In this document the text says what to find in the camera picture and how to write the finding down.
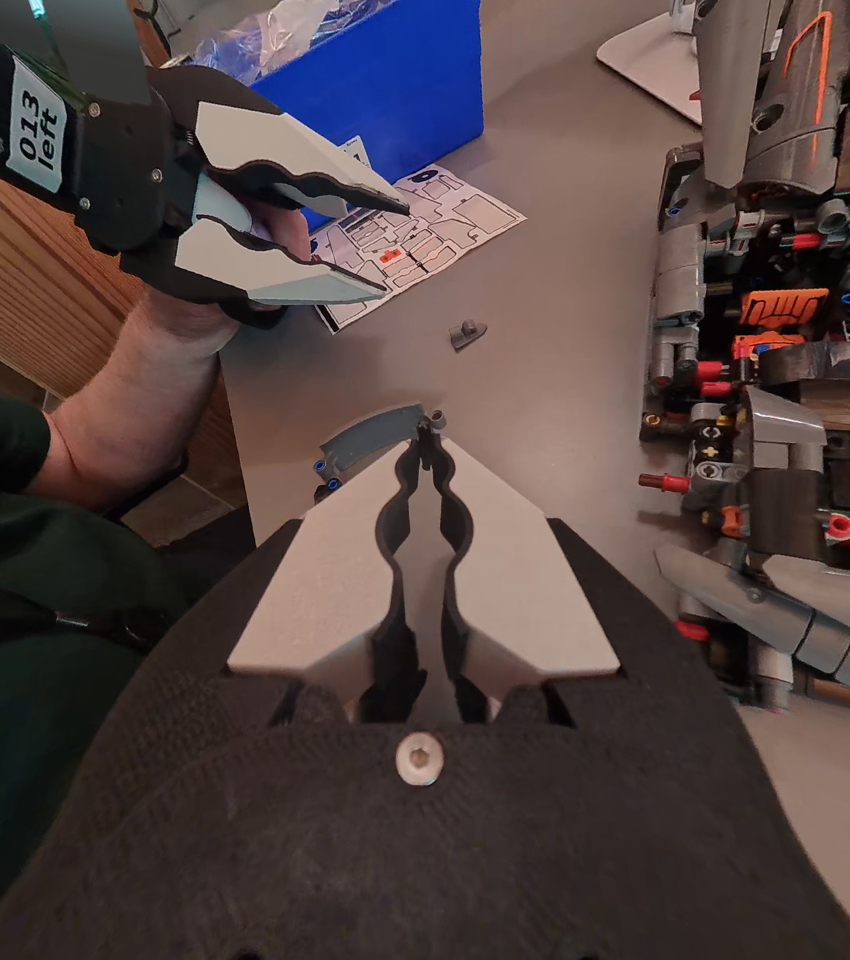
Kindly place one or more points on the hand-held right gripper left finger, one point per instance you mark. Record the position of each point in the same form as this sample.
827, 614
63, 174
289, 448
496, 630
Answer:
320, 592

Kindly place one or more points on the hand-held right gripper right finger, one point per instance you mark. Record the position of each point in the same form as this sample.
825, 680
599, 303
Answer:
537, 592

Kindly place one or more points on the wooden cabinet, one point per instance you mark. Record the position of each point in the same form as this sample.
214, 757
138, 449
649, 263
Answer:
20, 285

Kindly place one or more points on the white sticker sheet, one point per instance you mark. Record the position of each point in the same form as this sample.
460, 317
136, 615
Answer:
470, 210

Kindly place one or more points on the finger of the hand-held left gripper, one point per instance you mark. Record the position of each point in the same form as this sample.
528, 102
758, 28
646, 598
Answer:
245, 266
275, 139

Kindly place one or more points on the blue plastic bin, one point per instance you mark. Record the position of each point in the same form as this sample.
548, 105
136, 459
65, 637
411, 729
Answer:
395, 97

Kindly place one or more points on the white booklet stand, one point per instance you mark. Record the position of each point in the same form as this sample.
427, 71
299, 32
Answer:
649, 67

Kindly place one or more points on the person's left hand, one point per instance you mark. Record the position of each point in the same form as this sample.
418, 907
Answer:
177, 337

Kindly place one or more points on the clear plastic bags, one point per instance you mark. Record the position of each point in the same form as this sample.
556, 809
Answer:
282, 37

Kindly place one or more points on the small grey lego piece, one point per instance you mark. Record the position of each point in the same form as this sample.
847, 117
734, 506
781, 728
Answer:
466, 335

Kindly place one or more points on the dark curved lego panel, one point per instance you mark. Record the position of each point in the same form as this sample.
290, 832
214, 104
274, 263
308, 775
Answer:
372, 435

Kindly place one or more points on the person's dark green top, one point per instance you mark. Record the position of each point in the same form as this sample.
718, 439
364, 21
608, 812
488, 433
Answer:
20, 712

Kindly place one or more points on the person's left forearm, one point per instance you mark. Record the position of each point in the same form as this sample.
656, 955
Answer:
117, 450

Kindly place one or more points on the grey lego car model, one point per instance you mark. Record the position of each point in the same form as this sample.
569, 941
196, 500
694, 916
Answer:
784, 420

